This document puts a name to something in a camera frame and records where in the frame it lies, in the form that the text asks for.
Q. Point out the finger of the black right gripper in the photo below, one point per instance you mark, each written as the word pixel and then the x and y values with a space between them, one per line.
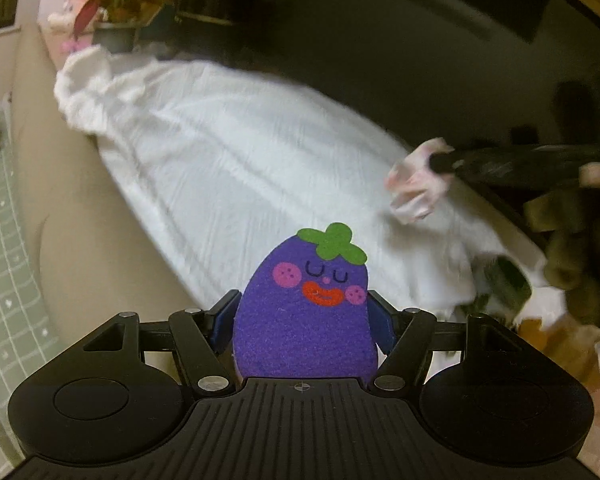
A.
pixel 541 167

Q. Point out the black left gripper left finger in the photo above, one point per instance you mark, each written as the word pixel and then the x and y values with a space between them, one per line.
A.
pixel 200 337

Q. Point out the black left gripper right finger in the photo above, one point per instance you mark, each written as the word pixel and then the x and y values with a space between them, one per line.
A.
pixel 404 337

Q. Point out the pink white floral cloth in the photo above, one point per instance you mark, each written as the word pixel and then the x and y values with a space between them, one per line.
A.
pixel 416 188

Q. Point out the purple felt eggplant sponge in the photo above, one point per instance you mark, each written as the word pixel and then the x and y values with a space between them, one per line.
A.
pixel 304 311

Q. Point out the white fringed table cloth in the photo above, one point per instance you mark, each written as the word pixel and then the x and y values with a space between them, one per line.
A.
pixel 220 166

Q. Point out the green checkered floor mat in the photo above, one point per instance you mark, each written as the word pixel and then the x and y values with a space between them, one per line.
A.
pixel 27 337

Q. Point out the white plush rabbit toy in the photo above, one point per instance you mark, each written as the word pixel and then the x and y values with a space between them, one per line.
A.
pixel 77 5

